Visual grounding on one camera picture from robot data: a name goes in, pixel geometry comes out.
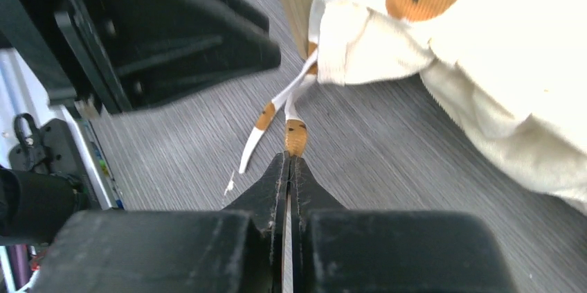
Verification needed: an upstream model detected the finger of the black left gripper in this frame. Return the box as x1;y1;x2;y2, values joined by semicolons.
55;0;281;110

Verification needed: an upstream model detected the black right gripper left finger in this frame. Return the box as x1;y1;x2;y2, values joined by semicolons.
224;152;290;292

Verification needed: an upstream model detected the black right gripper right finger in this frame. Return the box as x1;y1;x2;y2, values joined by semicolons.
289;156;345;293

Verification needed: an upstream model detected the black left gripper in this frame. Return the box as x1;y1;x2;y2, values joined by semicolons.
1;0;132;114

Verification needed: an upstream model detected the large bear print cushion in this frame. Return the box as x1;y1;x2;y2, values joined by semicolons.
308;0;586;211

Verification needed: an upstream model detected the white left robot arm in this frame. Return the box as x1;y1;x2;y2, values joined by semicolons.
1;0;281;245

